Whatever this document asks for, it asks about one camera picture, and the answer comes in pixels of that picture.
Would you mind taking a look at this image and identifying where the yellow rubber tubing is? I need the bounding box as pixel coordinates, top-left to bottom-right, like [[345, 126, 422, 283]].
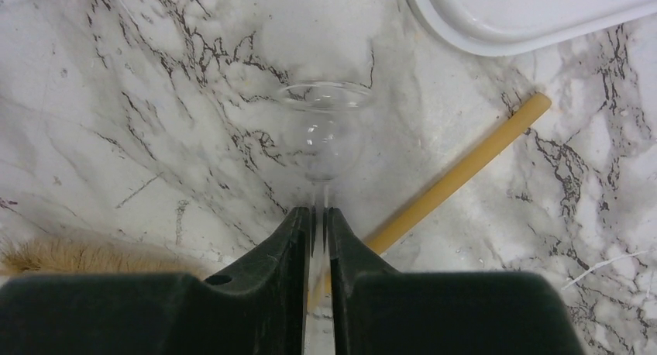
[[365, 92, 552, 254]]

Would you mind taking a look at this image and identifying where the test tube brush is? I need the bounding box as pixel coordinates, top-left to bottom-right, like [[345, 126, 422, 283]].
[[1, 237, 209, 278]]

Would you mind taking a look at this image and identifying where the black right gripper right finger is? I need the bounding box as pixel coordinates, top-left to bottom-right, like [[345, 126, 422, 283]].
[[326, 208, 583, 354]]

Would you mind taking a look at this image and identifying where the small glass funnel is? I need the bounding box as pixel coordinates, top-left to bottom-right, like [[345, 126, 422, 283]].
[[277, 80, 375, 271]]

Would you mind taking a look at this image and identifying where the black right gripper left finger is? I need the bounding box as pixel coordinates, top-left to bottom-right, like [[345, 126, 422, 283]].
[[1, 207, 311, 354]]

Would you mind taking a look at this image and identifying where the white plastic bin lid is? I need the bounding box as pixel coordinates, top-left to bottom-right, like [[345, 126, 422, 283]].
[[407, 0, 656, 57]]

